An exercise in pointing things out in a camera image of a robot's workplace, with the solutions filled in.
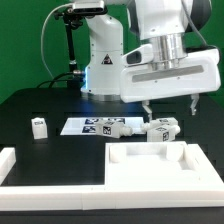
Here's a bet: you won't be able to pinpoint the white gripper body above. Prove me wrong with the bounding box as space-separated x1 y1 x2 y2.
120 44 221 103

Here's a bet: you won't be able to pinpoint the black cables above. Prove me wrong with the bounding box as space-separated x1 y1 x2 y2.
35 71 85 89

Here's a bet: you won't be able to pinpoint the white U-shaped fence frame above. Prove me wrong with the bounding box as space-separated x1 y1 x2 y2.
0 143 224 211

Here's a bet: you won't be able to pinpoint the white marker base sheet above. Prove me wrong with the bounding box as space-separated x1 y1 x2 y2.
61 117 143 138

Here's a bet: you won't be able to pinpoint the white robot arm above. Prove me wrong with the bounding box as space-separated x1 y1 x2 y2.
72 0 221 110

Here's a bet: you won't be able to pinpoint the black camera stand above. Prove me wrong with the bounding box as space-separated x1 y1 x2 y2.
54 7 84 72

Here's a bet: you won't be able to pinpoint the white cable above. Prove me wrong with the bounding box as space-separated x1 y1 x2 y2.
40 3 75 81

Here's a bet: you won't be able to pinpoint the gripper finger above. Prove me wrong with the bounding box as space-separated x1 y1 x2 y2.
142 100 152 122
190 94 199 116

